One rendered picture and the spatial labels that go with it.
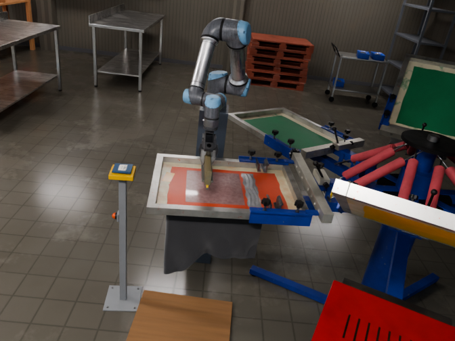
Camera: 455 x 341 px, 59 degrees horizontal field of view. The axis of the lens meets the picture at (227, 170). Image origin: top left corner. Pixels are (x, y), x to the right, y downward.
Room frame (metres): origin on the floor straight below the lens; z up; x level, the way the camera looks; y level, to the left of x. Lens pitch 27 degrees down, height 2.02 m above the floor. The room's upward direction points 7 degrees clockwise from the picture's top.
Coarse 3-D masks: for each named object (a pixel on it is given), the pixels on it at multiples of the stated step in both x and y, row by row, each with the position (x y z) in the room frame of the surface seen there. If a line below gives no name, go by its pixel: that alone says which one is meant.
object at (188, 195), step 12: (168, 192) 1.76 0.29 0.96; (180, 192) 1.78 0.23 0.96; (192, 192) 1.79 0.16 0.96; (204, 192) 1.81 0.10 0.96; (216, 192) 1.82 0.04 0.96; (228, 192) 1.84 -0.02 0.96; (240, 192) 1.85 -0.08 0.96; (264, 192) 1.89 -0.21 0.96; (276, 192) 1.90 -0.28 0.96; (180, 204) 1.66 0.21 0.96; (192, 204) 1.68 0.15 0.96; (204, 204) 1.69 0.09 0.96; (216, 204) 1.70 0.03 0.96; (228, 204) 1.72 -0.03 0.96; (240, 204) 1.73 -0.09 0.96
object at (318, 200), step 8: (296, 160) 2.18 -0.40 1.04; (304, 160) 2.18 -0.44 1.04; (296, 168) 2.14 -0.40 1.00; (304, 168) 2.07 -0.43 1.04; (304, 176) 1.98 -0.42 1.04; (312, 176) 1.98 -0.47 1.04; (304, 184) 1.95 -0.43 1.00; (312, 184) 1.89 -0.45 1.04; (312, 192) 1.80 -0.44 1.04; (320, 192) 1.81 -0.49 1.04; (312, 200) 1.78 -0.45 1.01; (320, 200) 1.73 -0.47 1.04; (320, 208) 1.65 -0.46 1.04; (328, 208) 1.66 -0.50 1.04; (320, 216) 1.63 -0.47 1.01; (328, 216) 1.61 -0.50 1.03
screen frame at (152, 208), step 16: (160, 160) 2.04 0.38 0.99; (176, 160) 2.11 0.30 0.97; (192, 160) 2.12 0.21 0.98; (224, 160) 2.14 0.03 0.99; (288, 176) 2.05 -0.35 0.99; (160, 208) 1.56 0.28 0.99; (176, 208) 1.57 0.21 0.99; (192, 208) 1.59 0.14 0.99; (208, 208) 1.60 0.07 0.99; (224, 208) 1.62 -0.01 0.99; (240, 208) 1.64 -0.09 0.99; (304, 208) 1.71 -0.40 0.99
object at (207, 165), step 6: (204, 156) 1.88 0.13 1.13; (210, 156) 1.86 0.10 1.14; (204, 162) 1.83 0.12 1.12; (210, 162) 1.78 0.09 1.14; (204, 168) 1.77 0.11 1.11; (210, 168) 1.71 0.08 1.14; (204, 174) 1.73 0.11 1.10; (210, 174) 1.69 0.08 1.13; (204, 180) 1.68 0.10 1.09; (210, 180) 1.69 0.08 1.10
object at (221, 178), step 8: (176, 168) 2.03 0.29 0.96; (184, 168) 2.04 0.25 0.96; (192, 168) 2.06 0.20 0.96; (200, 168) 2.07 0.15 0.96; (176, 176) 1.94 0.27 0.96; (184, 176) 1.95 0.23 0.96; (192, 176) 1.97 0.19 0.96; (200, 176) 1.98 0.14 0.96; (216, 176) 2.00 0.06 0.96; (224, 176) 2.01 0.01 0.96; (232, 176) 2.03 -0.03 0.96; (240, 176) 2.04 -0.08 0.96; (256, 176) 2.07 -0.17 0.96; (264, 176) 2.08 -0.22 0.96; (272, 176) 2.09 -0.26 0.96; (184, 184) 1.86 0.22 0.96; (192, 184) 1.88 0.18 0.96; (200, 184) 1.89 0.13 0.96; (216, 184) 1.91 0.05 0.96; (224, 184) 1.92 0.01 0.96; (232, 184) 1.93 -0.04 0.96; (240, 184) 1.94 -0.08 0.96; (256, 184) 1.97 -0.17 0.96; (264, 184) 1.98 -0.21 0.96; (272, 184) 1.99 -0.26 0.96
